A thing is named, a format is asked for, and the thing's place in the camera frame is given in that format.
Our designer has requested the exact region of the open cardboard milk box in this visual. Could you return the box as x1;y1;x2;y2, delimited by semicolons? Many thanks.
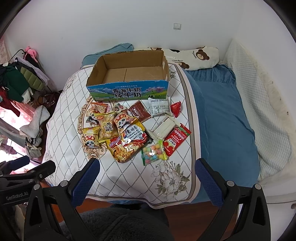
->
86;50;170;101

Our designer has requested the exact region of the white wall switch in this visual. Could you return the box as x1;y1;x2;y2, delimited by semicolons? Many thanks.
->
173;23;182;30

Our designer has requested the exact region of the white labelled snack packet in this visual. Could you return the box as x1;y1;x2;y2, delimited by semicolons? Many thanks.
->
148;97;172;117

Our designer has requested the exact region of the Korean cheese noodle packet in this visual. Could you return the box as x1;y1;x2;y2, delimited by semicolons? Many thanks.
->
106;120;152;163

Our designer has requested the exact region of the pile of clothes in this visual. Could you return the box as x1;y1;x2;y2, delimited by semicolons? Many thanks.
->
1;55;59;161

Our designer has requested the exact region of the blue folded blanket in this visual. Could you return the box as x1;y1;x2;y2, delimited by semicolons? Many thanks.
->
81;43;134;68

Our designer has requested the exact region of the yellow panda snack packet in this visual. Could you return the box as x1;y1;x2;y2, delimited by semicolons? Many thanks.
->
82;126;100;148

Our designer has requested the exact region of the white patterned quilt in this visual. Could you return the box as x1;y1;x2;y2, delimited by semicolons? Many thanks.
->
44;64;201;208

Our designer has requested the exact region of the bear print pillow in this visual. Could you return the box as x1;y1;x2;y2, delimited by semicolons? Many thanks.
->
135;46;220;71

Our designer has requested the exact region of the pink plush toy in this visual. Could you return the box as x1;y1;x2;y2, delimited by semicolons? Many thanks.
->
24;46;38;63

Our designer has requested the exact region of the brown sauce packet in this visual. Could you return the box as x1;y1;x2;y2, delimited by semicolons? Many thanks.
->
128;100;151;123

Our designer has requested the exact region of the orange sunflower seed packet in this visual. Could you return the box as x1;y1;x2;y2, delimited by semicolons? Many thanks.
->
91;102;110;114

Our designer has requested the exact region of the blue bed sheet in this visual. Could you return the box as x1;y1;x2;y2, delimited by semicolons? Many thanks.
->
185;64;260;187

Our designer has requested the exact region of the green plum snack packet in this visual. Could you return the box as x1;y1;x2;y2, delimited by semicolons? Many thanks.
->
113;102;127;114

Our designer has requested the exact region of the red triangular snack packet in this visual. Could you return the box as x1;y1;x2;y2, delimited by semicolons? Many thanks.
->
170;101;182;118

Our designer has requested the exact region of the cream barcode snack packet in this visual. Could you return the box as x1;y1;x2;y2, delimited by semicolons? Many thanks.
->
147;115;180;141

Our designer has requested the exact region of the red white snack packet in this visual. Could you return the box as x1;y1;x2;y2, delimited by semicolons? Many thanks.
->
163;124;191;157

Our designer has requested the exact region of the colourful candy ball bag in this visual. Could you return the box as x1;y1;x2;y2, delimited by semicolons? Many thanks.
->
141;140;168;166

